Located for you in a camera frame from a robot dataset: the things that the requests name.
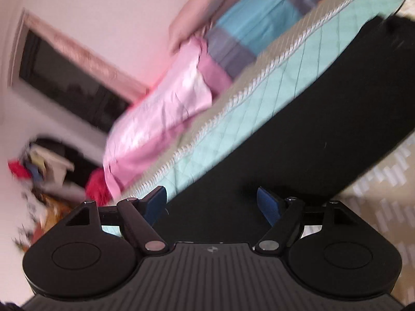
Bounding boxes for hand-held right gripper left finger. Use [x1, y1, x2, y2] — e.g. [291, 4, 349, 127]
[45, 186, 170, 256]

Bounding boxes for dark hanging clothes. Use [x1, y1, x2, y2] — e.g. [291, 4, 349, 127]
[31, 137, 98, 171]

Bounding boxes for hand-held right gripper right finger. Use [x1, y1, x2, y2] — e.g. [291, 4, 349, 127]
[254, 186, 373, 254]

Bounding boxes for blue and grey striped quilt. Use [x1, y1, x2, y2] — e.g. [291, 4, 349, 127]
[169, 0, 354, 78]

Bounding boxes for dark window with frame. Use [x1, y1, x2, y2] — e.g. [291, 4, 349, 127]
[8, 8, 150, 133]

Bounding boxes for pile of red clothes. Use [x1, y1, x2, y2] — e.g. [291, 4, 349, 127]
[85, 168, 112, 202]

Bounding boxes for small red cloth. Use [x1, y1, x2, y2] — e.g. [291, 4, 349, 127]
[8, 159, 33, 182]

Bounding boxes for pink quilt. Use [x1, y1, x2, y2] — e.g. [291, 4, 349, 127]
[103, 36, 234, 201]

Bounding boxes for black pants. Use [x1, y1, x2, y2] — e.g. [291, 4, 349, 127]
[152, 13, 415, 245]

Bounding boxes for orange cloth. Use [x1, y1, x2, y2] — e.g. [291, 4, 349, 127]
[32, 194, 73, 243]

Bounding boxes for teal and beige patterned bedspread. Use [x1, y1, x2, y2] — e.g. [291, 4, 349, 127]
[100, 0, 415, 266]

